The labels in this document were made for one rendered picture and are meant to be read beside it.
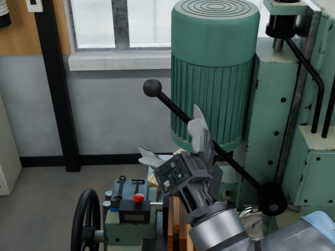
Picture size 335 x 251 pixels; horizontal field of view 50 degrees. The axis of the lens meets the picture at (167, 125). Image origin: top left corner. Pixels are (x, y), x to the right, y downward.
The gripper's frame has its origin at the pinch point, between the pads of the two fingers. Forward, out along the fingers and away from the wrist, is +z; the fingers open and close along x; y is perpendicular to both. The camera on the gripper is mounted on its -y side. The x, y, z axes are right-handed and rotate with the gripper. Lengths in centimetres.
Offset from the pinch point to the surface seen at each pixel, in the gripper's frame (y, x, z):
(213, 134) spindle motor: -10.4, -3.9, -3.7
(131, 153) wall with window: -145, 104, 66
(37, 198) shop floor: -96, 153, 59
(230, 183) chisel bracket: -27.1, 4.4, -11.4
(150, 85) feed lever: 9.5, -5.1, 3.8
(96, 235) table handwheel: -23, 48, -4
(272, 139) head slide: -19.3, -12.2, -9.5
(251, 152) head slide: -19.2, -6.6, -9.4
